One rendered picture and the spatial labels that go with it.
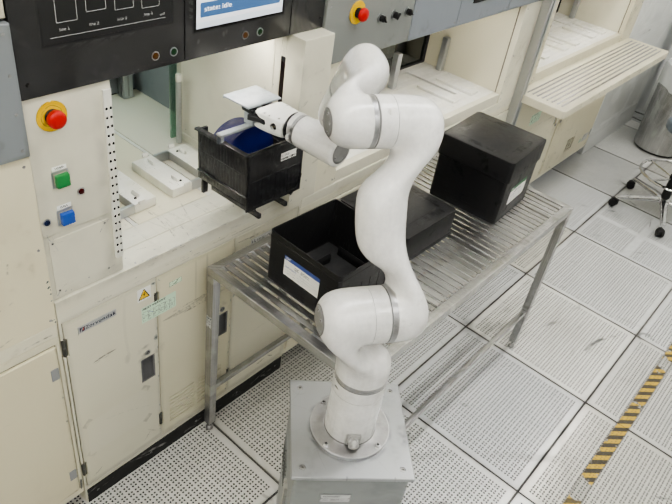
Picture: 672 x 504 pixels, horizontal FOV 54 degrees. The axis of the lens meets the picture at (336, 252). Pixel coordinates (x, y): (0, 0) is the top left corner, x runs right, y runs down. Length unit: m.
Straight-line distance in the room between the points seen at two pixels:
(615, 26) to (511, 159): 2.36
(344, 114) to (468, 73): 2.13
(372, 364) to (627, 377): 2.00
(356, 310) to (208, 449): 1.32
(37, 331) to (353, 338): 0.83
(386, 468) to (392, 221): 0.60
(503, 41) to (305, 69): 1.46
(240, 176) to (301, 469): 0.76
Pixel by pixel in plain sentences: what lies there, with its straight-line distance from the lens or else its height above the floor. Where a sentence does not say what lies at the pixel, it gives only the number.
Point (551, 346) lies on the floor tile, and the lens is 3.21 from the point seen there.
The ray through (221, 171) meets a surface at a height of 1.07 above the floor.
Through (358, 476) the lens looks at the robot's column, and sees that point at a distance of 1.55.
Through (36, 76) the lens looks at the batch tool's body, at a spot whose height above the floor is 1.44.
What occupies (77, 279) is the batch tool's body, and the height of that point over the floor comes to 0.90.
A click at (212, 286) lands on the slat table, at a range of 2.02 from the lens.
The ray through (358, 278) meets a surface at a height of 0.89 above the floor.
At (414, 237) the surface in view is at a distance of 2.08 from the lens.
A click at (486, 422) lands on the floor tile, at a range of 2.77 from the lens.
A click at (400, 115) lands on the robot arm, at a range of 1.21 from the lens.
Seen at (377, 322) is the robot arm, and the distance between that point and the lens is 1.30.
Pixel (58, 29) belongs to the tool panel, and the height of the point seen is 1.53.
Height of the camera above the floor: 2.02
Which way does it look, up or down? 37 degrees down
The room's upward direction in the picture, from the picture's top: 10 degrees clockwise
